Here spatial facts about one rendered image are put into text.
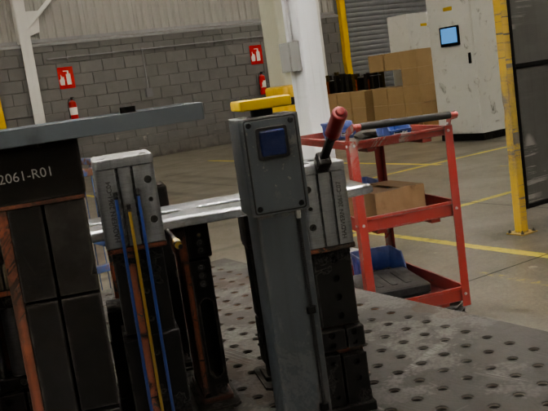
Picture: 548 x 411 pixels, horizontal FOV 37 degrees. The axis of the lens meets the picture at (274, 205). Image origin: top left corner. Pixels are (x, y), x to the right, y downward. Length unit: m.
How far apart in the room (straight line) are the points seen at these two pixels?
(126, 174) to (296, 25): 4.11
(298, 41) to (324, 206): 4.03
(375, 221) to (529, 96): 2.45
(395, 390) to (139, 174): 0.51
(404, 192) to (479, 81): 7.91
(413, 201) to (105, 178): 2.43
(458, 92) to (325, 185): 10.34
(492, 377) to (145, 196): 0.58
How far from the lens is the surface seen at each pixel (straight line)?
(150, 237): 1.07
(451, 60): 11.47
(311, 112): 5.10
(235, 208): 1.20
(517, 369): 1.31
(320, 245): 1.12
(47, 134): 0.86
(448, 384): 1.27
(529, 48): 5.53
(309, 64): 5.12
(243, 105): 0.92
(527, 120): 5.49
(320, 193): 1.11
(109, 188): 1.06
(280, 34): 8.29
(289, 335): 0.97
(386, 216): 3.27
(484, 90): 11.27
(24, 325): 0.93
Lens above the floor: 1.18
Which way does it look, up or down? 9 degrees down
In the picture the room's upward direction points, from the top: 8 degrees counter-clockwise
